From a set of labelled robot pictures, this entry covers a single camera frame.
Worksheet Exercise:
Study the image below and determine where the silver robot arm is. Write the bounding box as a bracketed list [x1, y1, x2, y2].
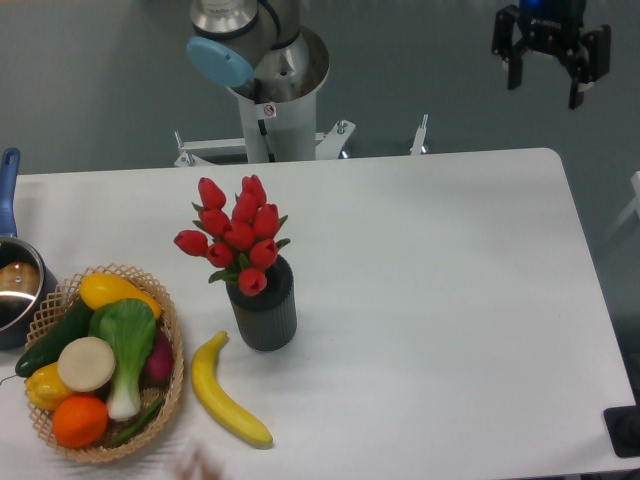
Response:
[187, 1, 612, 109]

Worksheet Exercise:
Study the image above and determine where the woven wicker basket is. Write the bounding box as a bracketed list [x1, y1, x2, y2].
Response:
[25, 264, 184, 464]

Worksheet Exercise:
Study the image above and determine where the white metal robot stand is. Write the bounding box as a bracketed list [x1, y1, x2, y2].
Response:
[173, 89, 430, 168]

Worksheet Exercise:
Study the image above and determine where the green bok choy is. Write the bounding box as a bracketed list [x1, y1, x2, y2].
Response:
[89, 299, 156, 421]

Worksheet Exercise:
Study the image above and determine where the yellow banana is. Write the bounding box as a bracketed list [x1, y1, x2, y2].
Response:
[191, 331, 273, 449]

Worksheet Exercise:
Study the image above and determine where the red tulip bouquet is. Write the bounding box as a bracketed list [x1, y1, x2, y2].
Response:
[173, 174, 290, 297]

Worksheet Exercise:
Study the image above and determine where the dark green cucumber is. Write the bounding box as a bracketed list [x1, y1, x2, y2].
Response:
[15, 299, 93, 378]

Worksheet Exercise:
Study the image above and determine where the blue handled saucepan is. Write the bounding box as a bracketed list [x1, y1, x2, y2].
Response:
[1, 148, 57, 350]

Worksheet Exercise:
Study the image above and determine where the black device at table edge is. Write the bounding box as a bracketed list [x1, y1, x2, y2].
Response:
[603, 405, 639, 458]

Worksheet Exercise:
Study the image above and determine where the beige round slice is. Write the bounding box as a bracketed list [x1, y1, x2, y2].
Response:
[57, 336, 116, 392]

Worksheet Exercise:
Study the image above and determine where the purple red radish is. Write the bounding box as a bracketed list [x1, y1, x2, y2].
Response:
[143, 329, 174, 383]

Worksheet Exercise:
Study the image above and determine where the yellow bell pepper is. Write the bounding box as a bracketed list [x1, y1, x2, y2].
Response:
[25, 362, 75, 411]

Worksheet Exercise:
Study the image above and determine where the orange fruit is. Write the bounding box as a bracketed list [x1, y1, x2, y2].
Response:
[52, 394, 109, 448]

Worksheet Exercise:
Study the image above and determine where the yellow squash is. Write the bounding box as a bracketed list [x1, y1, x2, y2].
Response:
[79, 273, 162, 320]

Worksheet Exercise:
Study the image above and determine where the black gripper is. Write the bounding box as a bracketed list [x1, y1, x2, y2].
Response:
[491, 0, 611, 110]

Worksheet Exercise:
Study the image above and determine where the white frame at right edge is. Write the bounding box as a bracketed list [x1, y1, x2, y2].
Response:
[595, 171, 639, 255]

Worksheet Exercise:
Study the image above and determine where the dark grey ribbed vase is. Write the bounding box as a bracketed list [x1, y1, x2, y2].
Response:
[226, 256, 297, 352]

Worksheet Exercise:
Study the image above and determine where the green bean pod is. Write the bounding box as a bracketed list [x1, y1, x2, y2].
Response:
[105, 396, 165, 449]

